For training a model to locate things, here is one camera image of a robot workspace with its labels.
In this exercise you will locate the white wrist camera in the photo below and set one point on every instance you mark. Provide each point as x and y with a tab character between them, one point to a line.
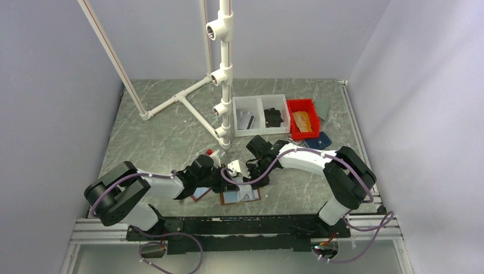
216	156
238	168

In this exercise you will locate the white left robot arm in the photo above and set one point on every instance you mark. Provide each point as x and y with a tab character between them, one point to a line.
116	196

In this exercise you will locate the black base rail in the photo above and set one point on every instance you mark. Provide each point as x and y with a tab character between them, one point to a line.
241	233

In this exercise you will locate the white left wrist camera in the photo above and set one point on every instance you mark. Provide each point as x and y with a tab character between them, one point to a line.
216	156

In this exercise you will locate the blue leather card holder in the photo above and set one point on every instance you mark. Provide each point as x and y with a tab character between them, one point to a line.
318	143

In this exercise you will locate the grey striped credit card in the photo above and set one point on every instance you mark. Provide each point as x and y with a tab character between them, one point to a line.
250	123

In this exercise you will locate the white two-compartment bin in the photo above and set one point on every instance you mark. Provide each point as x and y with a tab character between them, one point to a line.
257	104

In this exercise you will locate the red plastic bin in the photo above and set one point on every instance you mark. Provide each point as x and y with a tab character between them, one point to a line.
306	105

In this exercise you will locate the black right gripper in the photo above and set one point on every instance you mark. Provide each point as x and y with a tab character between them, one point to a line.
261	182

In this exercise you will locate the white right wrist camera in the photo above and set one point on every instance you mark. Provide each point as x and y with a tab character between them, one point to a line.
238	168

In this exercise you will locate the brown leather card holder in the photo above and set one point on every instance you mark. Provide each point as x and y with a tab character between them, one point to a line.
245	194

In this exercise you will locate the black parts in bin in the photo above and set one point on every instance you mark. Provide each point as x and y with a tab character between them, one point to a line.
272	118

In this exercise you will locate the orange credit card in bin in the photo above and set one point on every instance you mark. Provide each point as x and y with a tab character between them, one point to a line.
302	121

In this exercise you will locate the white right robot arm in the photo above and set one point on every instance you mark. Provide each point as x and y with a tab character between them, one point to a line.
349	178

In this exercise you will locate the white PVC pipe frame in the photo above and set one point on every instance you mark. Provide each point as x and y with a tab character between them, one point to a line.
217	45

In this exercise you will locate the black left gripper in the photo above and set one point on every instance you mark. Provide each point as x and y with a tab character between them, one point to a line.
222	186

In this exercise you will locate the red handled adjustable wrench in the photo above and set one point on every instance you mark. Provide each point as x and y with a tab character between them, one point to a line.
295	142

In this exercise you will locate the silver items in bin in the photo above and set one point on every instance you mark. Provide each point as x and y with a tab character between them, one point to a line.
242	118

